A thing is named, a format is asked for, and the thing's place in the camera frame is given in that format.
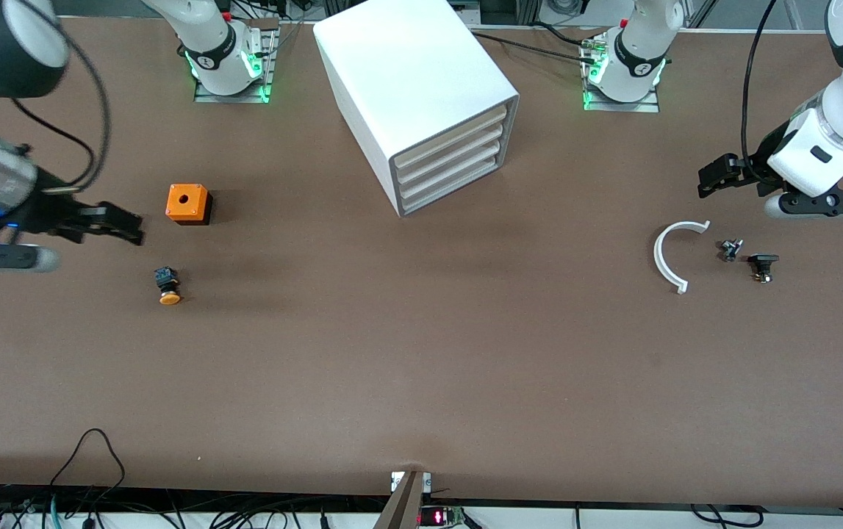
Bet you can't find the aluminium beam bracket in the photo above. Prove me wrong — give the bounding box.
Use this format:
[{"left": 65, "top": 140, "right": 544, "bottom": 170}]
[{"left": 373, "top": 470, "right": 431, "bottom": 529}]

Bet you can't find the red LED display module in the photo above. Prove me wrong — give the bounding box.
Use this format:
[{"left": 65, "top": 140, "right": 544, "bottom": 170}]
[{"left": 419, "top": 505, "right": 467, "bottom": 528}]

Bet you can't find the white curved plastic arc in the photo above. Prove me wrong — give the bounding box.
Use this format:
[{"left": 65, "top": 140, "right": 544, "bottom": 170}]
[{"left": 653, "top": 220, "right": 711, "bottom": 295}]

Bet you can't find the thin black looped cable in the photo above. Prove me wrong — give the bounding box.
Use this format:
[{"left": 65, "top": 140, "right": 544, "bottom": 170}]
[{"left": 49, "top": 428, "right": 126, "bottom": 492}]

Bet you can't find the orange box with hole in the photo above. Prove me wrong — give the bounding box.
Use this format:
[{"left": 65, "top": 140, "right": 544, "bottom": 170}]
[{"left": 165, "top": 184, "right": 213, "bottom": 226}]

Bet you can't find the orange push button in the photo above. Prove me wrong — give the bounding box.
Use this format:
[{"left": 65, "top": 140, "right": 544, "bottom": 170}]
[{"left": 154, "top": 267, "right": 182, "bottom": 306}]

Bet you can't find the black floor cable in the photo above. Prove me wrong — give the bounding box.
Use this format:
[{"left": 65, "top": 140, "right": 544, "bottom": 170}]
[{"left": 689, "top": 504, "right": 766, "bottom": 528}]

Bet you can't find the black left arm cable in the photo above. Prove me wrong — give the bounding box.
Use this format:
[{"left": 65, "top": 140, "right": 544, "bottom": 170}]
[{"left": 740, "top": 0, "right": 778, "bottom": 173}]

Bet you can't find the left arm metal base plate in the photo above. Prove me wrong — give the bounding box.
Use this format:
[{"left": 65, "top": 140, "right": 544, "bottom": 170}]
[{"left": 581, "top": 29, "right": 661, "bottom": 112}]

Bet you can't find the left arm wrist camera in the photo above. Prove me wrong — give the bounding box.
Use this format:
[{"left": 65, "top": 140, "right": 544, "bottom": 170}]
[{"left": 764, "top": 189, "right": 843, "bottom": 220}]

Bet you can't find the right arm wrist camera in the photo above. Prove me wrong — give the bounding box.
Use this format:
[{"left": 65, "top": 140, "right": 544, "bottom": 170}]
[{"left": 0, "top": 242, "right": 62, "bottom": 274}]

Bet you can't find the black switch component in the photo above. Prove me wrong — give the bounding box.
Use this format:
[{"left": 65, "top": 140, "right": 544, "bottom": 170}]
[{"left": 748, "top": 253, "right": 780, "bottom": 284}]

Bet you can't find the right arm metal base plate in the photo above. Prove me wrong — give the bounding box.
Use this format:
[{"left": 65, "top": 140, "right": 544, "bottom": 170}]
[{"left": 193, "top": 18, "right": 279, "bottom": 104}]

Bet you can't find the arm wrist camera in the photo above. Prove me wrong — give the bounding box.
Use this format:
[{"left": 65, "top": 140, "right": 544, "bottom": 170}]
[
  {"left": 764, "top": 189, "right": 843, "bottom": 220},
  {"left": 0, "top": 242, "right": 62, "bottom": 274}
]

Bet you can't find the black braided cable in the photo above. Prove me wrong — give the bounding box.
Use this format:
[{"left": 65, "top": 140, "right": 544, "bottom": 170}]
[{"left": 471, "top": 32, "right": 600, "bottom": 55}]

